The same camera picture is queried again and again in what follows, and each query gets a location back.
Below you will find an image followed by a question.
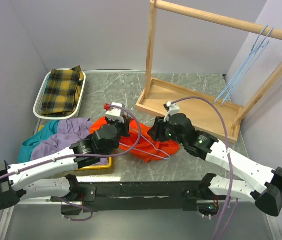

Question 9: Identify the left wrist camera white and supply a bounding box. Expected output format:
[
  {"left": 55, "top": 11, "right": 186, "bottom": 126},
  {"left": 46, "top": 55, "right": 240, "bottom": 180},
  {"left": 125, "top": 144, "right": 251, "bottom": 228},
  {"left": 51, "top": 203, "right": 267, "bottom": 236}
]
[{"left": 104, "top": 103, "right": 124, "bottom": 122}]

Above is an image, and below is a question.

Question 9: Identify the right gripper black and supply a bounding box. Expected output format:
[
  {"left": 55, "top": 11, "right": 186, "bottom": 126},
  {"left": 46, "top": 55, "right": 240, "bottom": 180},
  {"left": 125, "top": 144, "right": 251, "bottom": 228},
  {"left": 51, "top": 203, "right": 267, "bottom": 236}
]
[{"left": 146, "top": 116, "right": 186, "bottom": 147}]

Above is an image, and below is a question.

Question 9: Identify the purple t shirt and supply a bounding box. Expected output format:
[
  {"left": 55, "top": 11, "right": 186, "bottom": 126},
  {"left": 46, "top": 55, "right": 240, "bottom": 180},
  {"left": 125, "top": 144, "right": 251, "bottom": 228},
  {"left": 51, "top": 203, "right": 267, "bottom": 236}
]
[{"left": 30, "top": 117, "right": 108, "bottom": 166}]

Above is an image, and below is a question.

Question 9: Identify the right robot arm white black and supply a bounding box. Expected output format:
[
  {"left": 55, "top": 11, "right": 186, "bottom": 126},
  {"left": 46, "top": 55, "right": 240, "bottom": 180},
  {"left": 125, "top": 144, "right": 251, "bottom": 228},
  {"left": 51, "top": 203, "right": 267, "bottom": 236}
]
[{"left": 148, "top": 113, "right": 282, "bottom": 217}]

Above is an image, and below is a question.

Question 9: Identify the wooden hanger rack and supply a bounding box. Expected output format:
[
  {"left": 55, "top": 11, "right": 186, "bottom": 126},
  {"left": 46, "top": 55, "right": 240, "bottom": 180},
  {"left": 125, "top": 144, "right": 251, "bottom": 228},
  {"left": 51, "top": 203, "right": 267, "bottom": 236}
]
[{"left": 135, "top": 0, "right": 282, "bottom": 145}]

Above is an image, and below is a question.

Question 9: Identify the yellow plaid cloth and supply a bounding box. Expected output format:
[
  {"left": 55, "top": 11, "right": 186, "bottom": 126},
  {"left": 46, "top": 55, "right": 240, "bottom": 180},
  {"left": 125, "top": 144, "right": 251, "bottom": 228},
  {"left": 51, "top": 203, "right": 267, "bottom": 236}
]
[{"left": 40, "top": 65, "right": 84, "bottom": 118}]

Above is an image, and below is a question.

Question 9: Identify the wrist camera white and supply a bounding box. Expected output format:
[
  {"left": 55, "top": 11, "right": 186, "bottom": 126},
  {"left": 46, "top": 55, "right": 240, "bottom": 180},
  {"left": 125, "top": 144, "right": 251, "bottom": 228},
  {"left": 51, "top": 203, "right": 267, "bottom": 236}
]
[
  {"left": 163, "top": 101, "right": 180, "bottom": 122},
  {"left": 104, "top": 103, "right": 124, "bottom": 122}
]

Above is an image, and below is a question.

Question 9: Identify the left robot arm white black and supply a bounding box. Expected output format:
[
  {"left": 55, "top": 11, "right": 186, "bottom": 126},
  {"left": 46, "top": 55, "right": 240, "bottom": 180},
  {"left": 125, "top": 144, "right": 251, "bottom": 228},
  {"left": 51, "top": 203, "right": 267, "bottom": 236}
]
[{"left": 0, "top": 116, "right": 131, "bottom": 210}]

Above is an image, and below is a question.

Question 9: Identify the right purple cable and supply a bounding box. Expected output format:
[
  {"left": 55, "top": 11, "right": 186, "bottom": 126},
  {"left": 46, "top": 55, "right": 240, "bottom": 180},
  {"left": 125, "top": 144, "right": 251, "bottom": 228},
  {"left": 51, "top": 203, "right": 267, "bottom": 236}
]
[{"left": 172, "top": 96, "right": 239, "bottom": 240}]

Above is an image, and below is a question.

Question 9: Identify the orange t shirt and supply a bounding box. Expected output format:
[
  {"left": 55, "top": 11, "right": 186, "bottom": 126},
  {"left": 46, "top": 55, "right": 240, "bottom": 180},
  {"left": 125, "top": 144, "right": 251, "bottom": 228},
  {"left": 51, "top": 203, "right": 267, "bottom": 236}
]
[{"left": 89, "top": 116, "right": 180, "bottom": 164}]

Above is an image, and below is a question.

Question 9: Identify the yellow plastic tray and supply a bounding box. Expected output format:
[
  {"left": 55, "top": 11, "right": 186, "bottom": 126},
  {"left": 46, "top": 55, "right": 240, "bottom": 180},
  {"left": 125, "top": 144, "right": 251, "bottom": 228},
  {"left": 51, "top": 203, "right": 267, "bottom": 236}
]
[{"left": 38, "top": 124, "right": 113, "bottom": 171}]

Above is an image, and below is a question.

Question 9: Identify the teal t shirt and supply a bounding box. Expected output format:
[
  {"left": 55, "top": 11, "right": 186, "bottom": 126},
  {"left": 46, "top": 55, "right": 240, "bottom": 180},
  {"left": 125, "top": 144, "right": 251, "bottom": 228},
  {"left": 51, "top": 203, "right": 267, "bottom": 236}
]
[{"left": 17, "top": 120, "right": 59, "bottom": 164}]

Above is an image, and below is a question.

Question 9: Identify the blue wire hanger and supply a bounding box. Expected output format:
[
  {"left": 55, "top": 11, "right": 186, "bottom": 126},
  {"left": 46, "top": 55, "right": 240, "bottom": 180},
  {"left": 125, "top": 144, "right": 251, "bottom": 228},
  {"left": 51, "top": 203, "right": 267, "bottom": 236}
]
[
  {"left": 213, "top": 24, "right": 269, "bottom": 105},
  {"left": 220, "top": 26, "right": 274, "bottom": 107},
  {"left": 118, "top": 123, "right": 171, "bottom": 161}
]

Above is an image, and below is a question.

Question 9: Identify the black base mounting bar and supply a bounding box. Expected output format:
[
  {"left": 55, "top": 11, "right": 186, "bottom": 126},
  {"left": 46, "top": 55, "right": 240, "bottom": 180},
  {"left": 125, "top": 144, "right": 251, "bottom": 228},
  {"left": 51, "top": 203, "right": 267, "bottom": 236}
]
[{"left": 50, "top": 180, "right": 231, "bottom": 213}]

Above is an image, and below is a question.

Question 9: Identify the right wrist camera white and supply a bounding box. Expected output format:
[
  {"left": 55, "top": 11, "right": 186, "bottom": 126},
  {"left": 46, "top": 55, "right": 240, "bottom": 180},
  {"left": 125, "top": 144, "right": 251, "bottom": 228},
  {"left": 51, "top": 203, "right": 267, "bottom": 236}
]
[{"left": 163, "top": 101, "right": 180, "bottom": 122}]

